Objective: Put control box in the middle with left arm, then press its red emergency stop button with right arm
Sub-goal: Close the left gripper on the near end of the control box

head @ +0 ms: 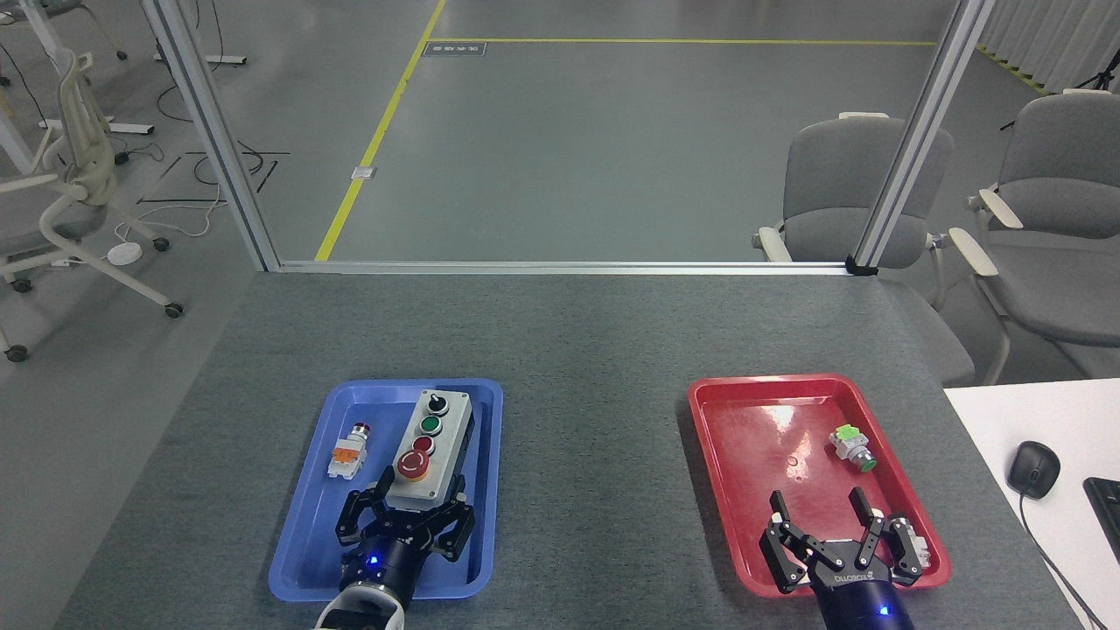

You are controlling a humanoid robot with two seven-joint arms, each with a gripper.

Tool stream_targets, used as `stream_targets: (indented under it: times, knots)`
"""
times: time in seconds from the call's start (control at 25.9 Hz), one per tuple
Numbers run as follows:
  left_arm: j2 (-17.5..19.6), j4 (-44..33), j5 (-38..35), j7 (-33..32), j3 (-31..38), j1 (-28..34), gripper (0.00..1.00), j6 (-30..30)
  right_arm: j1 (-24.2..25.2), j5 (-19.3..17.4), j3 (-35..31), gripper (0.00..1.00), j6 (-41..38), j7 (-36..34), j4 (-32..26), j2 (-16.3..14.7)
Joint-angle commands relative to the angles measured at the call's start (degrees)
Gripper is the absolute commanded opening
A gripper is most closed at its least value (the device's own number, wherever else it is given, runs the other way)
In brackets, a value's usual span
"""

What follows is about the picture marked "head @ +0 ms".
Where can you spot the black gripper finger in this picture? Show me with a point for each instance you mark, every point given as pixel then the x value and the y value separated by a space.
pixel 360 516
pixel 792 547
pixel 453 525
pixel 888 542

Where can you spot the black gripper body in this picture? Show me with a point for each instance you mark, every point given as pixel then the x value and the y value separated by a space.
pixel 389 564
pixel 862 599

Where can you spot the grey control box with buttons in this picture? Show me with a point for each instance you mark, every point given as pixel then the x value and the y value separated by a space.
pixel 429 455

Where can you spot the blue plastic tray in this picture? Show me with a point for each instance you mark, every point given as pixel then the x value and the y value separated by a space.
pixel 306 534

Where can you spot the red plastic tray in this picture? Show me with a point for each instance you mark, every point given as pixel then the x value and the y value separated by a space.
pixel 770 429

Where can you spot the black computer mouse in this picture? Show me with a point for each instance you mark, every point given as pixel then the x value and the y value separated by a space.
pixel 1033 469

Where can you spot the white desk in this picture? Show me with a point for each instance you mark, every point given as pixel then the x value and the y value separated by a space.
pixel 997 420

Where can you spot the black keyboard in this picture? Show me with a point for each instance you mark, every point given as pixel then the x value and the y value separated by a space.
pixel 1107 516

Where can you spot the grey armchair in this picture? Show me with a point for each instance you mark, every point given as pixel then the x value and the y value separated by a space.
pixel 1059 262
pixel 831 184

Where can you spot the silver floor socket plate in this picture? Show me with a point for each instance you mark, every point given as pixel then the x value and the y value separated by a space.
pixel 364 172

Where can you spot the white round floor device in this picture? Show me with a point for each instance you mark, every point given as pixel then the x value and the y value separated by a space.
pixel 124 254

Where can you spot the white wheeled office chair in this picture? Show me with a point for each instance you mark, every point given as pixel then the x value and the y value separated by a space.
pixel 74 201

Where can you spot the white desk foot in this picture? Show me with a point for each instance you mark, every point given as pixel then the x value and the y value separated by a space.
pixel 206 59
pixel 122 128

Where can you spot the dark floor label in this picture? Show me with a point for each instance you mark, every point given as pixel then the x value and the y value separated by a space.
pixel 454 49

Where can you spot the black tripod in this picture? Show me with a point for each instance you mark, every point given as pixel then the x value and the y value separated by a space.
pixel 1104 80

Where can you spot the white curtain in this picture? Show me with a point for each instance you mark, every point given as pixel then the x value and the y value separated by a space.
pixel 1050 35

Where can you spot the red push button switch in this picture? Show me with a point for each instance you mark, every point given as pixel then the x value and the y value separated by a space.
pixel 348 455

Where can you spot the green push button switch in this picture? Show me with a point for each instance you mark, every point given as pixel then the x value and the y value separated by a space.
pixel 850 444

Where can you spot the black post bracket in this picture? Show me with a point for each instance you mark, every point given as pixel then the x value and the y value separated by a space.
pixel 861 266

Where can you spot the silver aluminium rail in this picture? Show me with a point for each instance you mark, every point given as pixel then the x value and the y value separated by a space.
pixel 560 267

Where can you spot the silver aluminium post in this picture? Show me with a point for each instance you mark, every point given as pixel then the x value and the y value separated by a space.
pixel 214 140
pixel 919 140

